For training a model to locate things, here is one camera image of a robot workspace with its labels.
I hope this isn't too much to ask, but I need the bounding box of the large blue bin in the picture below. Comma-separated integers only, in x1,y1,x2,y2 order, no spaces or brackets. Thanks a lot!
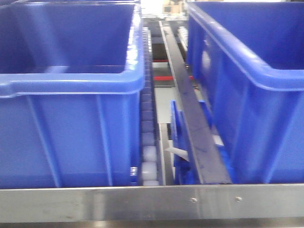
0,0,145,189
188,1,304,183

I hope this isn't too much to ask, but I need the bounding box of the large blue bin left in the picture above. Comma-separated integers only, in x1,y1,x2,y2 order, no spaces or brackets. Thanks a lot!
0,0,145,189

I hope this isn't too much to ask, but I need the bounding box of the dark steel divider rail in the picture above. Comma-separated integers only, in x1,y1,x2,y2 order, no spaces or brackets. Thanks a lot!
159,21,232,184

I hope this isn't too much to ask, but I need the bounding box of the white roller track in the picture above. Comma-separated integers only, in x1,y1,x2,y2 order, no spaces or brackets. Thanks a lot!
140,27,159,186

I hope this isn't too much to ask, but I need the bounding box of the large blue bin right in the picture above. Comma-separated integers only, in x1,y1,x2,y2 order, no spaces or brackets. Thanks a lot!
188,1,304,183

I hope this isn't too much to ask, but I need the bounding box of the steel shelf front rail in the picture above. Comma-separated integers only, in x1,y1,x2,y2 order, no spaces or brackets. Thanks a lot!
0,184,304,223

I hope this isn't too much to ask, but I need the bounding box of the blue bin on lower level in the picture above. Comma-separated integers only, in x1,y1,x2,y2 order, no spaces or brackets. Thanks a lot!
171,100,237,185

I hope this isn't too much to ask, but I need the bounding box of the white paper label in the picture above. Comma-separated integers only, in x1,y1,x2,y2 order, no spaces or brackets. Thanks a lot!
163,140,190,162

